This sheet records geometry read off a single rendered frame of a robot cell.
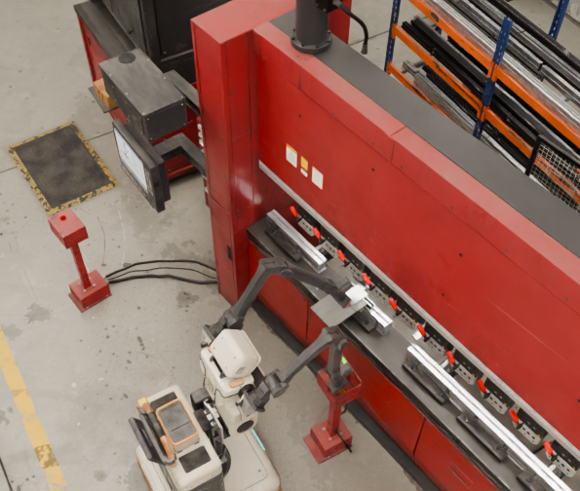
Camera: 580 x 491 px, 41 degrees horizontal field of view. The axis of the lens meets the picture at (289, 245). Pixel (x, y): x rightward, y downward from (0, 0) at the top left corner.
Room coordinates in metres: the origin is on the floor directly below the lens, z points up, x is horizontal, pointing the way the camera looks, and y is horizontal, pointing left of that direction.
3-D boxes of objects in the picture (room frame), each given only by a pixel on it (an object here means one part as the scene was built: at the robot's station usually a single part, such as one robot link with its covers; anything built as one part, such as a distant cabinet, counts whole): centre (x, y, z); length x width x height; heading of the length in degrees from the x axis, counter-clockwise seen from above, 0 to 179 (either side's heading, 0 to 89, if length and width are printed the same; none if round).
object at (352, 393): (2.10, -0.29, 0.75); 0.20 x 0.16 x 0.18; 30
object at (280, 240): (2.95, 0.04, 0.89); 0.30 x 0.05 x 0.03; 40
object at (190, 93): (3.35, 0.65, 1.66); 0.40 x 0.24 x 0.07; 40
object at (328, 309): (2.44, -0.28, 1.00); 0.26 x 0.18 x 0.01; 130
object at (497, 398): (1.78, -1.02, 1.26); 0.15 x 0.09 x 0.17; 40
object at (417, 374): (2.03, -0.74, 0.89); 0.30 x 0.05 x 0.03; 40
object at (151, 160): (3.09, 0.83, 1.42); 0.45 x 0.12 x 0.36; 36
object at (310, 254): (2.95, -0.04, 0.92); 0.50 x 0.06 x 0.10; 40
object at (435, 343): (2.09, -0.76, 1.26); 0.15 x 0.09 x 0.17; 40
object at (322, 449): (2.09, -0.26, 0.06); 0.25 x 0.20 x 0.12; 120
